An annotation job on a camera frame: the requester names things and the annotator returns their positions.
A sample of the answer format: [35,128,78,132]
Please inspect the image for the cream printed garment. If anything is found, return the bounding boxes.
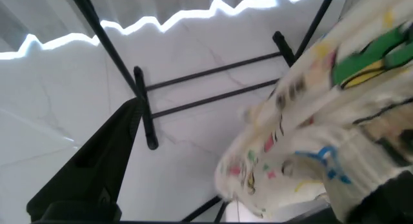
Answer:
[214,0,413,223]

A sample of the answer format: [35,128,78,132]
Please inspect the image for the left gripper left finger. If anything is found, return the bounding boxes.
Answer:
[26,97,145,222]

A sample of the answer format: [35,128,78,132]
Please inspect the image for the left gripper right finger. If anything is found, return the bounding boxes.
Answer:
[347,170,413,224]

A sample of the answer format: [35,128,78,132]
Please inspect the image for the black clothes rack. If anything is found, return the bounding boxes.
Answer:
[68,0,338,150]

